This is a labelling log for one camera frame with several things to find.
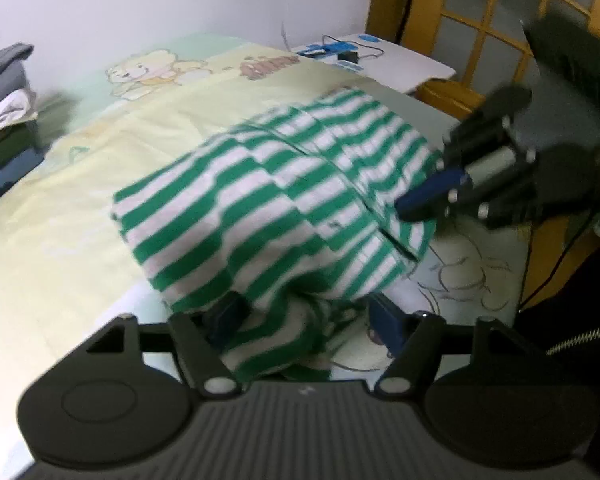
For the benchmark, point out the green white striped shirt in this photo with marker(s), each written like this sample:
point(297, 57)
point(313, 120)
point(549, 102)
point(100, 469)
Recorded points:
point(280, 185)

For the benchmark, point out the black power adapter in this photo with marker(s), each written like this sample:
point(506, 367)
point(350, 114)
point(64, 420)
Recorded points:
point(351, 56)

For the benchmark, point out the white side table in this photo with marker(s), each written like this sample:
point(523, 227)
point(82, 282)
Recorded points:
point(410, 70)

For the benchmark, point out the cartoon printed blanket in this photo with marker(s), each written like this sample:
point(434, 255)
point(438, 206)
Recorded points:
point(55, 240)

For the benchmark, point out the grey garment with striped trim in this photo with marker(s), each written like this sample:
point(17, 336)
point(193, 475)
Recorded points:
point(2, 62)

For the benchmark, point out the yellow wooden door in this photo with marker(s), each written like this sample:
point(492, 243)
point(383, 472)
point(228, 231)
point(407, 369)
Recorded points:
point(385, 0)

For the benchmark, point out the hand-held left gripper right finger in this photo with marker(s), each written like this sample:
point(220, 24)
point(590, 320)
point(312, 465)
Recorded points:
point(385, 322)

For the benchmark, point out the grey folded garment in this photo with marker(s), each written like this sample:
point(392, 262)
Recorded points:
point(5, 87)

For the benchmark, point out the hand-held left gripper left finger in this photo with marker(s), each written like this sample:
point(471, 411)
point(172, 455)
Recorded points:
point(227, 315)

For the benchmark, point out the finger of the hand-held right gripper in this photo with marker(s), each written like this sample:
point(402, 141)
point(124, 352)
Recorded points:
point(430, 195)
point(490, 130)

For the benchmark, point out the person's black jacket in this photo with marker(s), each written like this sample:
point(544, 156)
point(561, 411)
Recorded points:
point(580, 385)

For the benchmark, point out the dark green folded garment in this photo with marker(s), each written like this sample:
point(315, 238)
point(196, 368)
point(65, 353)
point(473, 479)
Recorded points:
point(10, 150)

